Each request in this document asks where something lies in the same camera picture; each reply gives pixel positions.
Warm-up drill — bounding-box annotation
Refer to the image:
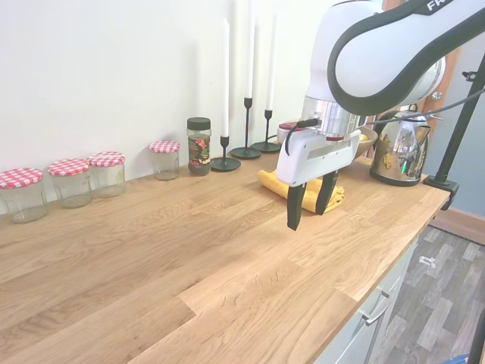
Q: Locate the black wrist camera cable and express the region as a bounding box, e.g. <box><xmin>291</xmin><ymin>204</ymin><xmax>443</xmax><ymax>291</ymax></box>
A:
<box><xmin>283</xmin><ymin>87</ymin><xmax>485</xmax><ymax>156</ymax></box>

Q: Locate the white taper candle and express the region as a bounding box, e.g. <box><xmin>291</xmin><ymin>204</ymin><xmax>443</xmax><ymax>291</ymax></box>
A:
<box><xmin>245</xmin><ymin>0</ymin><xmax>255</xmax><ymax>99</ymax></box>
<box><xmin>265</xmin><ymin>13</ymin><xmax>278</xmax><ymax>111</ymax></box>
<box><xmin>221</xmin><ymin>17</ymin><xmax>231</xmax><ymax>138</ymax></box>

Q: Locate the coffee jar black lid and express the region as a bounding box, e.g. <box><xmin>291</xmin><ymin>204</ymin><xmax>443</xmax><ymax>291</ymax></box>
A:
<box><xmin>186</xmin><ymin>117</ymin><xmax>212</xmax><ymax>177</ymax></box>

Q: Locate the jar with dark red lid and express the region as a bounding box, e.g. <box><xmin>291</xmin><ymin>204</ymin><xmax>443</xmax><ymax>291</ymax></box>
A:
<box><xmin>277</xmin><ymin>121</ymin><xmax>306</xmax><ymax>145</ymax></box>

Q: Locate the white kitchen cabinet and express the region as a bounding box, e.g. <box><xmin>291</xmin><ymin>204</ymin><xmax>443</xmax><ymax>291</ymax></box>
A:
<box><xmin>312</xmin><ymin>227</ymin><xmax>424</xmax><ymax>364</ymax></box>

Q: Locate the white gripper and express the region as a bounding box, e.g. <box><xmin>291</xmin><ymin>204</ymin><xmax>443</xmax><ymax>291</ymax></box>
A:
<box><xmin>275</xmin><ymin>128</ymin><xmax>361</xmax><ymax>231</ymax></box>

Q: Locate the short black candle holder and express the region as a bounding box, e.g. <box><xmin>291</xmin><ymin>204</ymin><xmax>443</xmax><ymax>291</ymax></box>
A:
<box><xmin>210</xmin><ymin>134</ymin><xmax>242</xmax><ymax>172</ymax></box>

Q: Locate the black camera stand clamp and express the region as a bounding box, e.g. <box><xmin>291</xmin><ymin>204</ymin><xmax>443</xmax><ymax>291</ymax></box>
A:
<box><xmin>423</xmin><ymin>33</ymin><xmax>485</xmax><ymax>212</ymax></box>

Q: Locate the silver drawer handle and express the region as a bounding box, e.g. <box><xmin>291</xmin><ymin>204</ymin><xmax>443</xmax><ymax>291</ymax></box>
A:
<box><xmin>361</xmin><ymin>290</ymin><xmax>390</xmax><ymax>325</ymax></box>

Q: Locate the tall black candle holder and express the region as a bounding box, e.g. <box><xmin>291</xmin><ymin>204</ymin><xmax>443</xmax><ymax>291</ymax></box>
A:
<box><xmin>230</xmin><ymin>97</ymin><xmax>262</xmax><ymax>159</ymax></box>

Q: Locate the wooden fruit bowl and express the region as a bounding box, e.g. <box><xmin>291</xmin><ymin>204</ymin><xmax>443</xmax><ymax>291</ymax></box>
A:
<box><xmin>355</xmin><ymin>127</ymin><xmax>380</xmax><ymax>157</ymax></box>

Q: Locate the shiny steel kettle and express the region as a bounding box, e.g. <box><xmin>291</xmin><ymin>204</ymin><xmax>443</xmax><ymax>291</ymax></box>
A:
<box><xmin>369</xmin><ymin>109</ymin><xmax>433</xmax><ymax>187</ymax></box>

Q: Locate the yellow cloth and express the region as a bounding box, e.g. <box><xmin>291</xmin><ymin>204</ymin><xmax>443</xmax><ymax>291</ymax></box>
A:
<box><xmin>257</xmin><ymin>169</ymin><xmax>346</xmax><ymax>214</ymax></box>

